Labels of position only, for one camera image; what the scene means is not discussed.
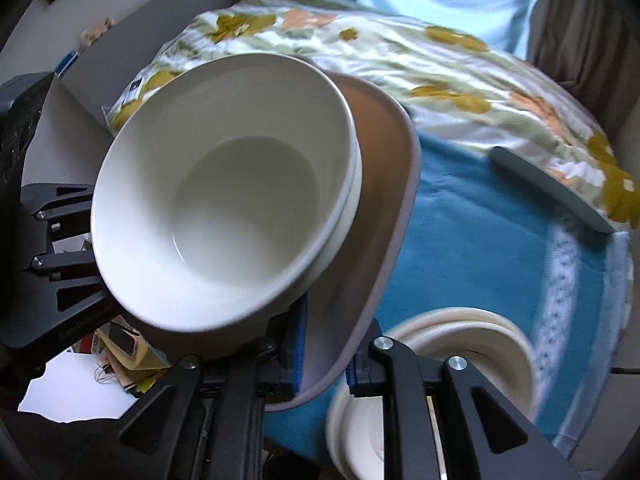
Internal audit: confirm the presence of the duck print white plate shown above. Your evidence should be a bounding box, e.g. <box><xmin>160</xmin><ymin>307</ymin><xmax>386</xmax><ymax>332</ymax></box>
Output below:
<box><xmin>324</xmin><ymin>306</ymin><xmax>538</xmax><ymax>480</ymax></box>

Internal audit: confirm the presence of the white ceramic bowl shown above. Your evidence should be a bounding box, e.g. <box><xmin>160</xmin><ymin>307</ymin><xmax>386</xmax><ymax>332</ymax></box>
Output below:
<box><xmin>91</xmin><ymin>53</ymin><xmax>348</xmax><ymax>334</ymax></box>

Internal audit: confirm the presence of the cream bowl with print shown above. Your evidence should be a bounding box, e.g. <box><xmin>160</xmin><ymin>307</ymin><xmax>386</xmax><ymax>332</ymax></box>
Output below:
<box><xmin>293</xmin><ymin>64</ymin><xmax>362</xmax><ymax>299</ymax></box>

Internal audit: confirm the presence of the teal blue table cloth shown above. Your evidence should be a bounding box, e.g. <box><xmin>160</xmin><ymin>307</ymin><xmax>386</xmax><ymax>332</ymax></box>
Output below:
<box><xmin>259</xmin><ymin>131</ymin><xmax>634</xmax><ymax>461</ymax></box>

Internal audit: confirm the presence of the floral quilt blanket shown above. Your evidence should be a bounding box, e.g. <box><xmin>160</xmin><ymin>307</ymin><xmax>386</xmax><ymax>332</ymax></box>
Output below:
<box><xmin>104</xmin><ymin>0</ymin><xmax>639</xmax><ymax>229</ymax></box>

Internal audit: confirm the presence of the grey drape curtain right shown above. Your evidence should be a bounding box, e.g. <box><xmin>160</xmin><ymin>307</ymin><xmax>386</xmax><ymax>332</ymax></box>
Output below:
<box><xmin>527</xmin><ymin>0</ymin><xmax>639</xmax><ymax>141</ymax></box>

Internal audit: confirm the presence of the black camera box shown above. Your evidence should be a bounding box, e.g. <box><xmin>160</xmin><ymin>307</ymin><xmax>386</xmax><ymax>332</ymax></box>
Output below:
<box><xmin>0</xmin><ymin>72</ymin><xmax>54</xmax><ymax>226</ymax></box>

